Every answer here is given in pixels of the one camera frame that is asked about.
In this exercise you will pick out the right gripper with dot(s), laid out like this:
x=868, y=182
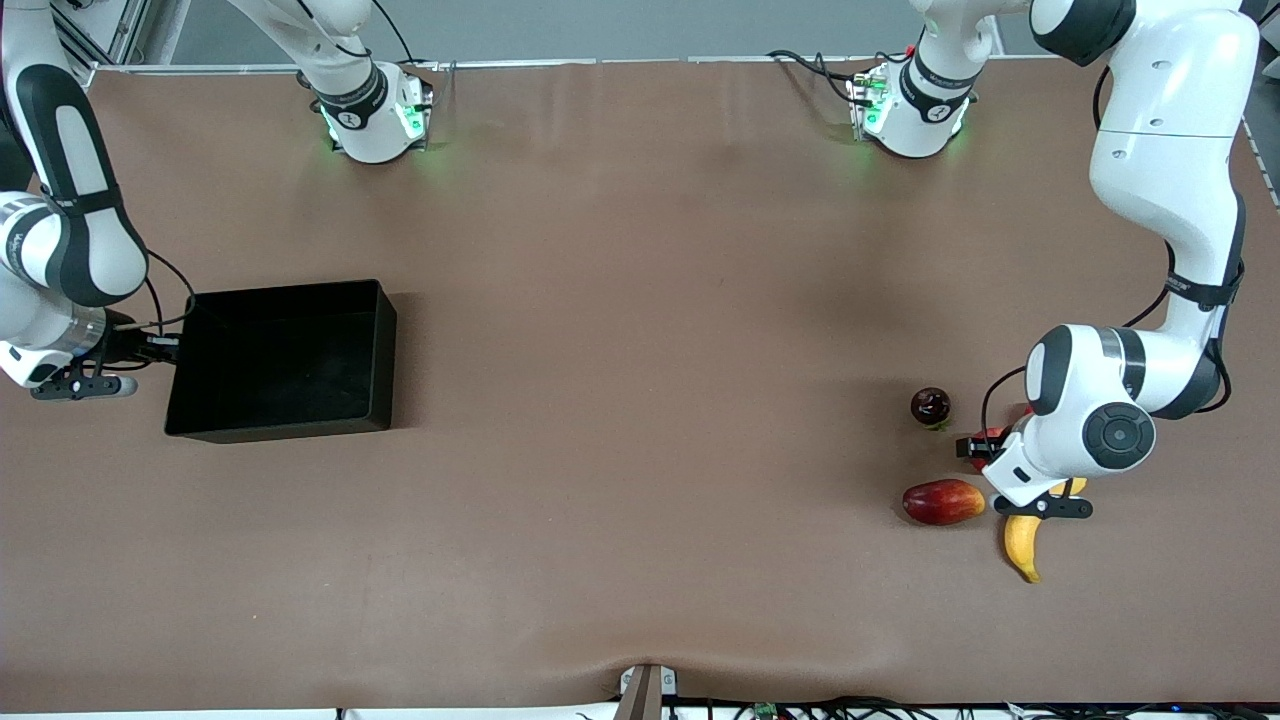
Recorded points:
x=127, y=346

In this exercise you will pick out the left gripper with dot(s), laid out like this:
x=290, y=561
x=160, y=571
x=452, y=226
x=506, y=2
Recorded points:
x=972, y=447

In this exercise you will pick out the small red yellow apple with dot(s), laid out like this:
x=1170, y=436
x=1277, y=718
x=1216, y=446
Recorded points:
x=993, y=434

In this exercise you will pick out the yellow banana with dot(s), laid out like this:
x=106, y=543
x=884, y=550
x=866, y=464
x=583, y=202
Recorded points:
x=1022, y=545

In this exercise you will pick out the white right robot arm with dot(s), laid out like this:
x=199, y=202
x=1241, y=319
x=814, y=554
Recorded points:
x=75, y=150

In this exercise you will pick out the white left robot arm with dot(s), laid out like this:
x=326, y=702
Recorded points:
x=1170, y=150

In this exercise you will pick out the black plastic box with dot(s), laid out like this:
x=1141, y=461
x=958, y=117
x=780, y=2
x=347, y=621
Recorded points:
x=290, y=370

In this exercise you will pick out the dark purple plum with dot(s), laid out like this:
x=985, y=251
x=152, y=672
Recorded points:
x=930, y=405

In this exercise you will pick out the red yellow mango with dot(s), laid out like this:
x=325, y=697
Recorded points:
x=942, y=501

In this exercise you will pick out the brown table cover mat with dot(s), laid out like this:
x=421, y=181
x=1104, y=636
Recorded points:
x=640, y=300

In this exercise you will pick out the aluminium profile frame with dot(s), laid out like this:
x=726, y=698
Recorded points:
x=110, y=30

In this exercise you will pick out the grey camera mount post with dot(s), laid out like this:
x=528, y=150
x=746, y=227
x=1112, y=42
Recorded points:
x=645, y=700

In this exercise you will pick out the silver table edge rail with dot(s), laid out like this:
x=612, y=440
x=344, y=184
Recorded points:
x=650, y=62

